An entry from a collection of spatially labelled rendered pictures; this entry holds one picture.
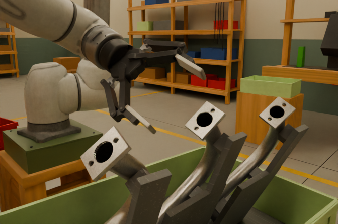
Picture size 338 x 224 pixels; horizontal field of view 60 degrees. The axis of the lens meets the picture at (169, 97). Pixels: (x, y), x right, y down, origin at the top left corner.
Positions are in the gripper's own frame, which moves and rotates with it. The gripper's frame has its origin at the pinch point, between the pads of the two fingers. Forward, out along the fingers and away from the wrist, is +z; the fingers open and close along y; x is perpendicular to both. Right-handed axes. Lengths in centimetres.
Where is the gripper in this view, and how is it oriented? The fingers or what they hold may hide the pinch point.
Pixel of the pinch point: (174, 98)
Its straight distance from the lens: 52.9
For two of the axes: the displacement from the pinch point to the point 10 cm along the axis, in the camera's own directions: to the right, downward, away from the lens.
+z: 6.6, 4.9, -5.7
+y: 6.8, -7.1, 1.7
